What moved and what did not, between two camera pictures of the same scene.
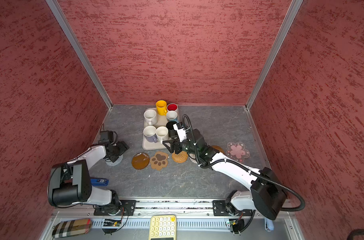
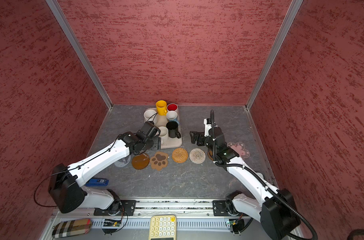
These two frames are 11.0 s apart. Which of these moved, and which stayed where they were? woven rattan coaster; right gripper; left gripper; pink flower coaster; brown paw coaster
Moved: right gripper; left gripper
Stayed: pink flower coaster; brown paw coaster; woven rattan coaster
